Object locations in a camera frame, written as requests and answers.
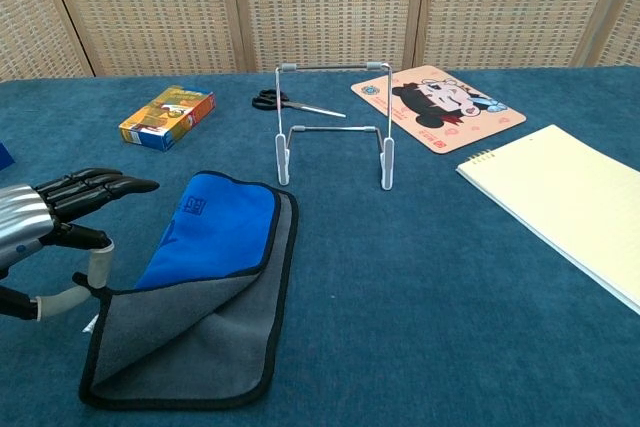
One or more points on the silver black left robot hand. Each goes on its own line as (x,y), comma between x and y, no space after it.
(20,217)

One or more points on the grey and blue cloth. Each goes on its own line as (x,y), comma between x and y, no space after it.
(220,227)

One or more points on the blue building block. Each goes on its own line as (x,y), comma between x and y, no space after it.
(5,158)

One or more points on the orange and blue card box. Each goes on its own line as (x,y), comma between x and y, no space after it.
(165,117)

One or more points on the wicker folding screen panel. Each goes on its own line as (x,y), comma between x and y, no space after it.
(325,7)
(150,12)
(30,22)
(625,32)
(510,7)

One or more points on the teal table carpet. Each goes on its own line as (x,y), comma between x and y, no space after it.
(400,272)

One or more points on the pink cartoon mouse pad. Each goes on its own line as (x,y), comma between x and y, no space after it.
(450,112)

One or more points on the yellow spiral notepad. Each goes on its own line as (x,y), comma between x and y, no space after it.
(565,197)

